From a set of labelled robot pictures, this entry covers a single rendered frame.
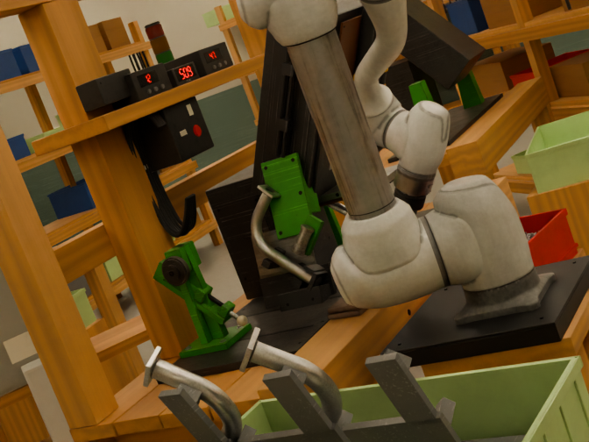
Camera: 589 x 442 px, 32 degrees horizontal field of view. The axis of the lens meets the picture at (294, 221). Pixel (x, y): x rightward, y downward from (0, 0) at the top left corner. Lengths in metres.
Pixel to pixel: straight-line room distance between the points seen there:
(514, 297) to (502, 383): 0.48
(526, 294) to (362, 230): 0.36
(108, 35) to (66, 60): 6.73
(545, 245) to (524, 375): 0.93
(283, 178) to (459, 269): 0.78
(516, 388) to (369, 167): 0.59
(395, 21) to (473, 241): 0.46
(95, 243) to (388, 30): 1.03
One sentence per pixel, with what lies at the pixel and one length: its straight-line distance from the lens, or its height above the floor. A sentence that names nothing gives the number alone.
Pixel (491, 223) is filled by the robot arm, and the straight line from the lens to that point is 2.09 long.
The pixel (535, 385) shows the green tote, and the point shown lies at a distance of 1.66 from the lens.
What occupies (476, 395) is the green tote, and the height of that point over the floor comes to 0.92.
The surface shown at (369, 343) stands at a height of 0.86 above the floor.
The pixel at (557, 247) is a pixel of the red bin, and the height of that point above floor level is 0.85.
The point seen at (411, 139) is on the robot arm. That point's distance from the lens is 2.35.
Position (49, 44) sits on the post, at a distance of 2.71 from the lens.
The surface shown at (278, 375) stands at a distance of 1.41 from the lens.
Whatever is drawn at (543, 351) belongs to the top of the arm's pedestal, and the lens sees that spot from 2.06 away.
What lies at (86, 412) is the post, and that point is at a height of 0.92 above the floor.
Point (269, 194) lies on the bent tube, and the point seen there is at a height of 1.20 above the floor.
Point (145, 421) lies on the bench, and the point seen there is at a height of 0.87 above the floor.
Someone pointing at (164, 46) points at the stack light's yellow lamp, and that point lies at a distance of 3.08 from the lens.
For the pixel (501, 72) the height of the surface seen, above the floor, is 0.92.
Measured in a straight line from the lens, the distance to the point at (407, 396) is 1.36.
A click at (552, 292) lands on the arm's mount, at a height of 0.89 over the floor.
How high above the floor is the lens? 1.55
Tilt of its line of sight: 9 degrees down
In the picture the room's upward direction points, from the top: 21 degrees counter-clockwise
